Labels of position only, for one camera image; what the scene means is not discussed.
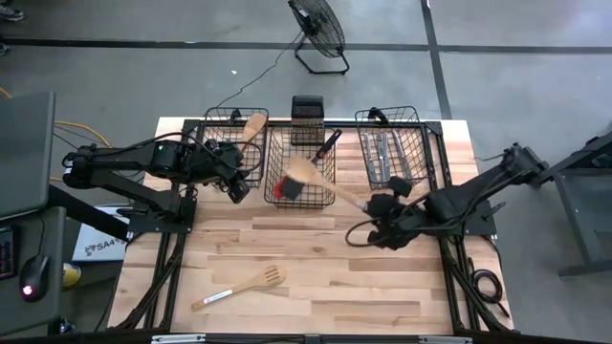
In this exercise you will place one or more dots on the black office desk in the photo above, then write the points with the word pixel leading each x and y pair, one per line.
pixel 52 239

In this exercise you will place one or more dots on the black floor fan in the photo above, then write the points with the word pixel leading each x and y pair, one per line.
pixel 318 24

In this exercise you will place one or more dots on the yellow cup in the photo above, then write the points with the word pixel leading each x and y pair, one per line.
pixel 72 276

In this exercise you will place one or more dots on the black keyboard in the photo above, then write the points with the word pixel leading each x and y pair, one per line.
pixel 7 253

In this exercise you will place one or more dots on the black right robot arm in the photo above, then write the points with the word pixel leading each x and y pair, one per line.
pixel 478 186

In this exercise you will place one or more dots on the black basket clip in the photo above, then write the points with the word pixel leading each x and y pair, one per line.
pixel 234 114
pixel 378 114

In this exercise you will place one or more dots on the slotted wooden spatula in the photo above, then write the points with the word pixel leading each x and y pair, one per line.
pixel 272 275

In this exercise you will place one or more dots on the wooden spork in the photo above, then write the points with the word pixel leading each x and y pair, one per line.
pixel 303 171

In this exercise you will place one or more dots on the black metal stand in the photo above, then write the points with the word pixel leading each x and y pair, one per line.
pixel 588 266

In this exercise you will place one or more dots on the silver aluminium bar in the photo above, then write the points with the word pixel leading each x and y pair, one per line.
pixel 444 340
pixel 177 339

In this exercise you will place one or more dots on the black metal table frame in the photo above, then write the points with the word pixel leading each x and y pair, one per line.
pixel 432 126

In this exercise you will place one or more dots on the black computer mouse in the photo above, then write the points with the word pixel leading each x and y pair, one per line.
pixel 36 274

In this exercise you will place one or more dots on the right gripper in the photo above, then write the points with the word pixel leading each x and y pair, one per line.
pixel 397 229

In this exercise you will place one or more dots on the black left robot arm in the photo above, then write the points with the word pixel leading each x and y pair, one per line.
pixel 119 165

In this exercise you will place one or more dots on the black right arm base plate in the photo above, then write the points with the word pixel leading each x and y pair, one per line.
pixel 478 224

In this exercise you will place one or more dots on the black metal bar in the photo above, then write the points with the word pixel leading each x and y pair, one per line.
pixel 86 212

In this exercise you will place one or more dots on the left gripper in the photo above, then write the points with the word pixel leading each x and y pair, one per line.
pixel 225 162

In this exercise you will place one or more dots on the person's foot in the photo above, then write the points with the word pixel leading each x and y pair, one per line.
pixel 4 49
pixel 10 13

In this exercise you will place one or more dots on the white cardboard box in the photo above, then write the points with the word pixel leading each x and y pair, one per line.
pixel 95 248

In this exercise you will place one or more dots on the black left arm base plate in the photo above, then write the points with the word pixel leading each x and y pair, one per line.
pixel 143 222

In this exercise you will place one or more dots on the grey computer monitor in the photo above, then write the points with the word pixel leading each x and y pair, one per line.
pixel 24 153

